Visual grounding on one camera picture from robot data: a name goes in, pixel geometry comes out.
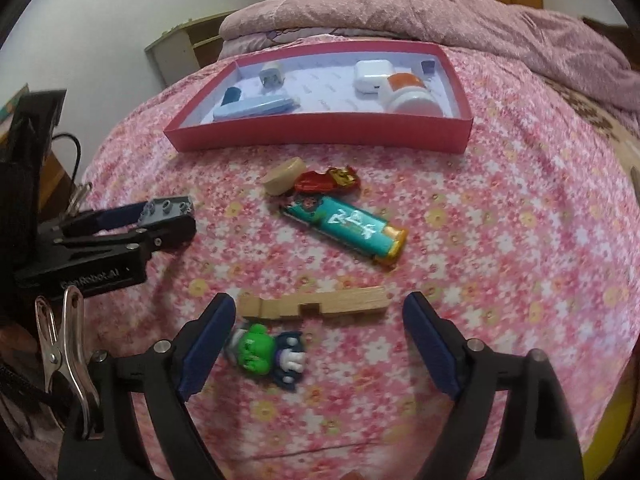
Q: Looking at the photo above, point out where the notched wooden block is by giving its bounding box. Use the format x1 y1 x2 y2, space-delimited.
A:
237 286 391 321

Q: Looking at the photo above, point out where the white bottle orange label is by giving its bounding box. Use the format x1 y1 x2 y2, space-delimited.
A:
382 72 442 116

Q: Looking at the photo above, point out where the green monster keychain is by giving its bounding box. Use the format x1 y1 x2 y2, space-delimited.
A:
222 322 307 391

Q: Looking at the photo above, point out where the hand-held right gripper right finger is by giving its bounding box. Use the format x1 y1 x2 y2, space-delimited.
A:
402 291 583 480

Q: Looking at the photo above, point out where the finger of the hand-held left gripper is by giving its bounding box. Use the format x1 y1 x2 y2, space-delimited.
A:
52 216 197 261
50 205 148 238

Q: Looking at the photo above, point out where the teal foil snack packet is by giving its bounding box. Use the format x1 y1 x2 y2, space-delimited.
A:
280 195 408 267

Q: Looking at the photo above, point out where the white earbuds case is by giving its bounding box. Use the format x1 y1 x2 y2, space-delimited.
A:
354 58 393 97

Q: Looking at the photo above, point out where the light blue oval case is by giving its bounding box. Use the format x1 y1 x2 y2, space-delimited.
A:
212 97 301 122

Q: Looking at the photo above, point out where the yellow object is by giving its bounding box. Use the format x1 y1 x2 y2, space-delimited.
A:
590 375 633 480

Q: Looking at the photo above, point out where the pink floral bed sheet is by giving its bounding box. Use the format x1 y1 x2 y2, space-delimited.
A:
75 35 640 480

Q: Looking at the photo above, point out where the pink folded quilt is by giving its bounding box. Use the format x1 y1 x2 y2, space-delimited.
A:
220 0 640 111

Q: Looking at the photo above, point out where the beige patterned mat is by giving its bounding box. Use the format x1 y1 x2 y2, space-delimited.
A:
540 72 640 196

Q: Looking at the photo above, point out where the small beige shelf unit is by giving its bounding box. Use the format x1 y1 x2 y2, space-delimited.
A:
145 10 238 88

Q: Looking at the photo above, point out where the metal spring clip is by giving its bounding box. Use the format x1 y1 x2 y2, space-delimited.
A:
64 182 93 218
34 285 103 441

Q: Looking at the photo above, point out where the dark wooden headboard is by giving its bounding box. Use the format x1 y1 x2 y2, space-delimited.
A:
581 16 632 56

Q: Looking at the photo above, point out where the grey plate with holes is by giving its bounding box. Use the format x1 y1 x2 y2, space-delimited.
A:
139 196 193 223

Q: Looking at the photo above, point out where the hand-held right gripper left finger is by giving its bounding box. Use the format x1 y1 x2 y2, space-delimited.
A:
57 292 236 480

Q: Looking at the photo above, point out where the pink cardboard box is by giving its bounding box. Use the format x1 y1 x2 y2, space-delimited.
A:
164 40 475 155

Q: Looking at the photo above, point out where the white charger plug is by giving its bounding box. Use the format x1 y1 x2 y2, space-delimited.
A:
259 61 286 90

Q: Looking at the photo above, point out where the wooden bedside cabinet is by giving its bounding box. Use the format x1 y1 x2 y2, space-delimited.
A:
30 145 93 226

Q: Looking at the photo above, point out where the black cable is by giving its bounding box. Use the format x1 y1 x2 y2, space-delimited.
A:
0 350 76 431
50 132 83 186

